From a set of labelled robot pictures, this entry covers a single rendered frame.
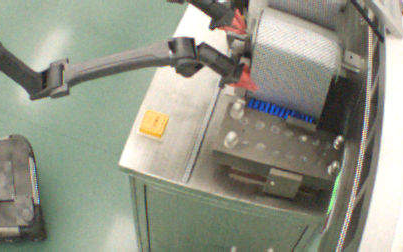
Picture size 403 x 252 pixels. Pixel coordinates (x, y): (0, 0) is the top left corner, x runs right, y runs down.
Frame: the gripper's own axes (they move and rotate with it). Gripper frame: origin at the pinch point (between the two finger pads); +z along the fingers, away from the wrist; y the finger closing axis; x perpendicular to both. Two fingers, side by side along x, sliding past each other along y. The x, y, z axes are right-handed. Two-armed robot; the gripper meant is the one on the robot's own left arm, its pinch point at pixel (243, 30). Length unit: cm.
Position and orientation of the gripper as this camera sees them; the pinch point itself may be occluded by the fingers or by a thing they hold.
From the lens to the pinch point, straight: 178.8
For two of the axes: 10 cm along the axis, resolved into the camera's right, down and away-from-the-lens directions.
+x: 6.7, -2.0, -7.2
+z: 7.0, 4.8, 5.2
